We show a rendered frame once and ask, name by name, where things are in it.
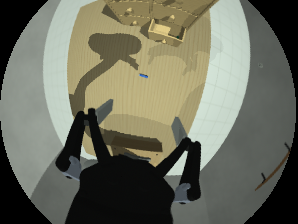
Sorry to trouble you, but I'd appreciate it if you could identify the tan wooden chest of drawers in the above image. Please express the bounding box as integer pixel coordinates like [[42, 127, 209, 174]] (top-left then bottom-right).
[[103, 0, 219, 32]]

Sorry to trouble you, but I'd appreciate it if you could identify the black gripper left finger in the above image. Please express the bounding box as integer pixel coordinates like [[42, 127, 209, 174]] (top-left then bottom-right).
[[55, 99, 121, 185]]

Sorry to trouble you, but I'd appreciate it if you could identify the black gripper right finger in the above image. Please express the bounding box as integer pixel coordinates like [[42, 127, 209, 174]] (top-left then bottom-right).
[[137, 116, 201, 204]]

